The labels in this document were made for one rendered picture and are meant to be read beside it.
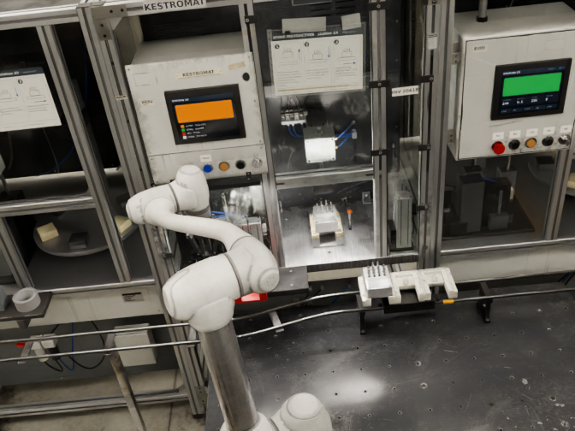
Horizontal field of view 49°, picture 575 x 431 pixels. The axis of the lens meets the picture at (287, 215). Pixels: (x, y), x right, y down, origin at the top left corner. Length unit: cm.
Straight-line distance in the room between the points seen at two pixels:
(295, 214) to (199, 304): 127
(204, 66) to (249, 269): 75
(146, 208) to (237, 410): 72
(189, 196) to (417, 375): 107
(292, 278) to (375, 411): 60
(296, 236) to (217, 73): 91
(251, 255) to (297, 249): 95
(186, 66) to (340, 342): 123
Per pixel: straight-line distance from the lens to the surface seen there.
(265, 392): 246
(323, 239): 271
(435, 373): 250
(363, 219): 282
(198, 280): 169
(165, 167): 233
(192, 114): 219
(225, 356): 182
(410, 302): 253
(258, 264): 171
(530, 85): 232
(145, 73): 218
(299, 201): 292
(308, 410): 204
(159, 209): 212
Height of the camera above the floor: 257
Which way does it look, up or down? 35 degrees down
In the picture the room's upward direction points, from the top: 7 degrees counter-clockwise
